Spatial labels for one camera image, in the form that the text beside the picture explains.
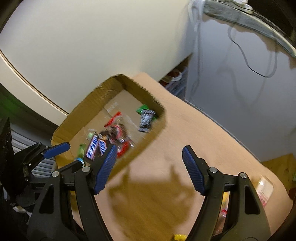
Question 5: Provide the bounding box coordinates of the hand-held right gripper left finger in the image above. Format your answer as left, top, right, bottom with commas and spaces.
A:
26, 145, 118, 241

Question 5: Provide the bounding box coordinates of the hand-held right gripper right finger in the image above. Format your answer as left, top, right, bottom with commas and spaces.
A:
182, 146, 271, 241

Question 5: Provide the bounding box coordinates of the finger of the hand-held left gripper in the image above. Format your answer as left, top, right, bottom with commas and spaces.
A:
60, 161, 83, 173
44, 142, 71, 158

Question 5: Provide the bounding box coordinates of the brown chocolate bar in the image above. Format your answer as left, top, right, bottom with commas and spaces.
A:
84, 134, 110, 162

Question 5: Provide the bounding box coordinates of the clear red-ended snack packet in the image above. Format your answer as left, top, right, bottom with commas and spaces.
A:
104, 111, 135, 158

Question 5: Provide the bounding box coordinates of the cardboard box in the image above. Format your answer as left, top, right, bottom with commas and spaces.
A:
51, 74, 167, 186

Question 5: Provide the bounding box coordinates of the black and white candy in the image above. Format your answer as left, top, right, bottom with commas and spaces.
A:
138, 109, 158, 132

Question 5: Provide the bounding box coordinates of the green and yellow candy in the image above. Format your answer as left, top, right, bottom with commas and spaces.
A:
136, 104, 150, 115

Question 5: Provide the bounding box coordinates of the grey slatted panel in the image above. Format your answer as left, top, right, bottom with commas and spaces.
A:
10, 130, 56, 178

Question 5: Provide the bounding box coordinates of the large clear cracker pack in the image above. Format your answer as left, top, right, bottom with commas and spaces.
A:
214, 176, 275, 235

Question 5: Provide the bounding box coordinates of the grey storage basket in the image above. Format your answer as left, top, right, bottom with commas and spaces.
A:
159, 67, 188, 99

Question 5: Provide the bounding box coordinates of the grey windowsill mat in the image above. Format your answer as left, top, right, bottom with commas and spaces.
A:
203, 0, 296, 58

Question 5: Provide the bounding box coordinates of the white power adapter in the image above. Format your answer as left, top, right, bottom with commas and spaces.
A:
232, 0, 254, 12

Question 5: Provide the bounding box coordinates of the black cable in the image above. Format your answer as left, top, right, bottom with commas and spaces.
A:
228, 9, 278, 79

